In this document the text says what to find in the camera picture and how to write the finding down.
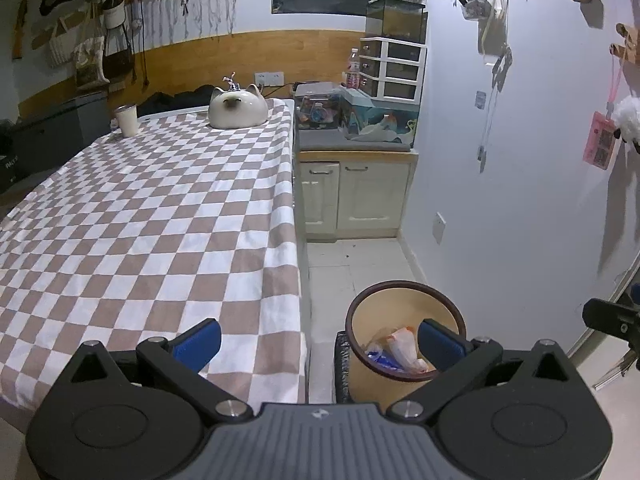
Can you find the black foam block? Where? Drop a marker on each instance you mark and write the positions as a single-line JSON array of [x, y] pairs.
[[342, 367]]

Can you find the pink label water bottle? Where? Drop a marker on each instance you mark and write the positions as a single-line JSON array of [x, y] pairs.
[[352, 70]]

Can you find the glass fish tank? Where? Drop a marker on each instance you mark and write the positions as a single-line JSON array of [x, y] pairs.
[[395, 22]]

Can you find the cream cat-shaped ceramic jar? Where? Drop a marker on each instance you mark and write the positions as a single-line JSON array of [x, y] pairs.
[[237, 110]]

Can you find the black cloth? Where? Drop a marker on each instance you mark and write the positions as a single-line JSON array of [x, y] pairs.
[[175, 100]]

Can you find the clear plastic tank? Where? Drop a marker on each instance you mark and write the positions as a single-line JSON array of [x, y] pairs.
[[317, 107]]

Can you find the white wall power outlet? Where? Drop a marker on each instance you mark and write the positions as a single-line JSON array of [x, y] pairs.
[[269, 79]]

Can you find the white bucket bag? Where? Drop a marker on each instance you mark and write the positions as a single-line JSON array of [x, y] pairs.
[[114, 12]]

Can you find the white drawer organizer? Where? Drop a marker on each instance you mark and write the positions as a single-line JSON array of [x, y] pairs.
[[395, 72]]

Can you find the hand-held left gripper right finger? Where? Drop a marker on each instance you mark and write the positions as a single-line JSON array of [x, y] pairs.
[[441, 346]]

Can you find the clear box with clutter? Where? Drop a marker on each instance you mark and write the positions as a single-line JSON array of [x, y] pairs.
[[380, 117]]

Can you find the pink hanging card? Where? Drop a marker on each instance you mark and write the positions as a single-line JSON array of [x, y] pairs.
[[600, 141]]

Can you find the brown white checkered tablecloth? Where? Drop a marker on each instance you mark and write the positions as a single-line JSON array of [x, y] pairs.
[[150, 220]]

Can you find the yellow trash bin brown rim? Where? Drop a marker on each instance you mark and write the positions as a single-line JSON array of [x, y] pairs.
[[370, 310]]

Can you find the white plastic bag red print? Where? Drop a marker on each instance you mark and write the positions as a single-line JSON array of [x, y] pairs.
[[405, 347]]

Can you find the white wall socket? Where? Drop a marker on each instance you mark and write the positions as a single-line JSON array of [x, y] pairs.
[[439, 226]]

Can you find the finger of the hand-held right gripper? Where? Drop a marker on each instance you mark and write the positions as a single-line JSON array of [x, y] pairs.
[[607, 316]]

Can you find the blue white plastic packet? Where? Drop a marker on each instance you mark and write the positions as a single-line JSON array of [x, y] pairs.
[[381, 358]]

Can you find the small wall card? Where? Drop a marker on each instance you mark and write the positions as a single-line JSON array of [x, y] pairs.
[[480, 100]]

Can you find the small figurine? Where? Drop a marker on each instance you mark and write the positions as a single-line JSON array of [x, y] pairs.
[[230, 83]]

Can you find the printed tote bag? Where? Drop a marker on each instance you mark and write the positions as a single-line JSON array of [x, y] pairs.
[[91, 65]]

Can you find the white cup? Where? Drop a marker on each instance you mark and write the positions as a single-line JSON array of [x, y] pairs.
[[126, 122]]

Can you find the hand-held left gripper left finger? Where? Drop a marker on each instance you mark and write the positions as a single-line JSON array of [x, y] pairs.
[[197, 344]]

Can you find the white plush toy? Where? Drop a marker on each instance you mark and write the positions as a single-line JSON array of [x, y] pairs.
[[629, 120]]

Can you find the wooden toy rifle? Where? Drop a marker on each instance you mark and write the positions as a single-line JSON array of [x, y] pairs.
[[21, 25]]

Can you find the white mesh bag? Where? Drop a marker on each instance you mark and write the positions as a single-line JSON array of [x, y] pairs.
[[61, 50]]

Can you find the dark net bag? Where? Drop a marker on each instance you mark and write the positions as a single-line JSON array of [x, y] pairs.
[[120, 57]]

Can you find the grey storage chest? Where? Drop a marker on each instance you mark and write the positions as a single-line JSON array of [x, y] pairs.
[[55, 127]]

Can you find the black box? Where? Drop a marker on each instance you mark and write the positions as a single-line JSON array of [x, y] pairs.
[[11, 170]]

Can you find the cream floor cabinet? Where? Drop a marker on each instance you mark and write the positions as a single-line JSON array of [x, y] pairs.
[[360, 195]]

